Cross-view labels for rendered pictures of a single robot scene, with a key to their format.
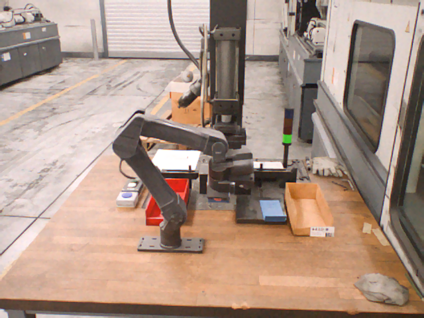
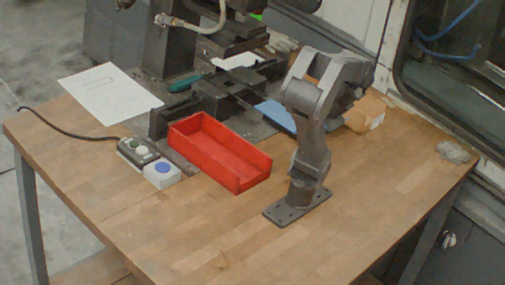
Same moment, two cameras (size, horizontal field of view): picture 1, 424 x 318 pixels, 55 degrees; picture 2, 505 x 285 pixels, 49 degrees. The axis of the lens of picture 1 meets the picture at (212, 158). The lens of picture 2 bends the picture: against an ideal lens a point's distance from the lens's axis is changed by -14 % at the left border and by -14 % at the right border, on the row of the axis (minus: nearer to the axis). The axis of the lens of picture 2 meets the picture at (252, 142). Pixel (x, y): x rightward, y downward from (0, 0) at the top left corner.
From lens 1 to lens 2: 1.31 m
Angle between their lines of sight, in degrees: 51
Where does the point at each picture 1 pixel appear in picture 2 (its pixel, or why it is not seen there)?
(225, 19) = not seen: outside the picture
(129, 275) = (321, 254)
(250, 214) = not seen: hidden behind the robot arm
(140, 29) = not seen: outside the picture
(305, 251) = (387, 147)
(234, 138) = (259, 40)
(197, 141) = (359, 71)
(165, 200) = (323, 152)
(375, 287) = (454, 153)
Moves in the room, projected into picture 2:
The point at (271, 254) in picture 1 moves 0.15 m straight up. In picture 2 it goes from (374, 164) to (389, 119)
